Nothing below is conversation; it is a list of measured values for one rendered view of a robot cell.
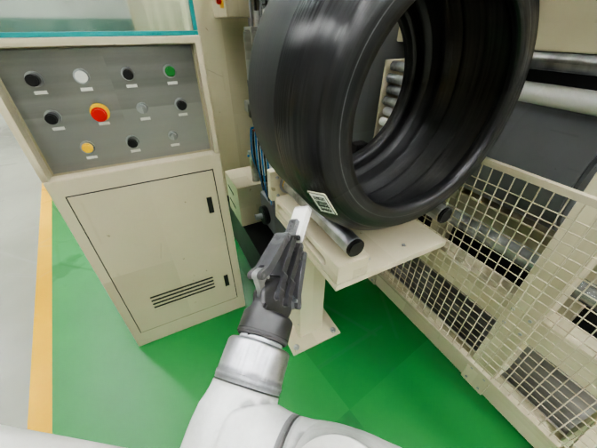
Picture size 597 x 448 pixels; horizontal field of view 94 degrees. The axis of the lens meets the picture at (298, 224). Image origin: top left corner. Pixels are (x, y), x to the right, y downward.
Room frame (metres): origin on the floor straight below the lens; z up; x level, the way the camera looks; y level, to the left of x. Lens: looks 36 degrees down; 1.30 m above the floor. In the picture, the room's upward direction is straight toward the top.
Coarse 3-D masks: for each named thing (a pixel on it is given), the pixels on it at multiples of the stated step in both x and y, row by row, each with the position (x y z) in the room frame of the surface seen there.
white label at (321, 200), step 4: (308, 192) 0.44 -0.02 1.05; (312, 192) 0.43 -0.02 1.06; (316, 192) 0.43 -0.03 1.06; (312, 196) 0.44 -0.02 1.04; (316, 196) 0.43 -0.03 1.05; (320, 196) 0.43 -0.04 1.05; (324, 196) 0.42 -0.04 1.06; (316, 200) 0.44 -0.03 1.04; (320, 200) 0.43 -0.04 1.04; (324, 200) 0.42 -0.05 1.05; (328, 200) 0.42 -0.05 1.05; (316, 204) 0.45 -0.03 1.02; (320, 204) 0.44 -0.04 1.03; (324, 204) 0.43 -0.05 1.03; (328, 204) 0.43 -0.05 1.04; (320, 208) 0.45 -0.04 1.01; (324, 208) 0.44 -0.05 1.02; (328, 208) 0.43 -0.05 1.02; (332, 208) 0.42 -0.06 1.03; (328, 212) 0.44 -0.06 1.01; (332, 212) 0.43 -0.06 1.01; (336, 212) 0.43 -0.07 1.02
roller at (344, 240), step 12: (288, 192) 0.72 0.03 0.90; (300, 204) 0.65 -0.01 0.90; (312, 216) 0.59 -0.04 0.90; (324, 228) 0.54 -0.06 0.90; (336, 228) 0.51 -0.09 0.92; (348, 228) 0.51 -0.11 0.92; (336, 240) 0.49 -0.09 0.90; (348, 240) 0.47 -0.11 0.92; (360, 240) 0.47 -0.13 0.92; (348, 252) 0.46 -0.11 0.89; (360, 252) 0.47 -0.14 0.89
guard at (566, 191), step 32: (576, 192) 0.54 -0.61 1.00; (448, 224) 0.76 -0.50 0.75; (480, 224) 0.68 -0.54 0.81; (416, 288) 0.79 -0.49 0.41; (544, 288) 0.49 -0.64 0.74; (576, 288) 0.45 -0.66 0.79; (512, 352) 0.47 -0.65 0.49; (576, 384) 0.35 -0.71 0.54; (544, 416) 0.34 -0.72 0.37; (576, 416) 0.31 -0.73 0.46
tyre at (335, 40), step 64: (320, 0) 0.46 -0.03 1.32; (384, 0) 0.45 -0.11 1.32; (448, 0) 0.80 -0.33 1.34; (512, 0) 0.58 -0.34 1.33; (256, 64) 0.57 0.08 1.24; (320, 64) 0.43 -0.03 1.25; (448, 64) 0.83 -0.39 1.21; (512, 64) 0.61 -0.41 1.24; (256, 128) 0.58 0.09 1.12; (320, 128) 0.42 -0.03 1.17; (384, 128) 0.85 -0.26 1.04; (448, 128) 0.76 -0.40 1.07; (320, 192) 0.44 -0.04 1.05; (384, 192) 0.69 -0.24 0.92; (448, 192) 0.57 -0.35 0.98
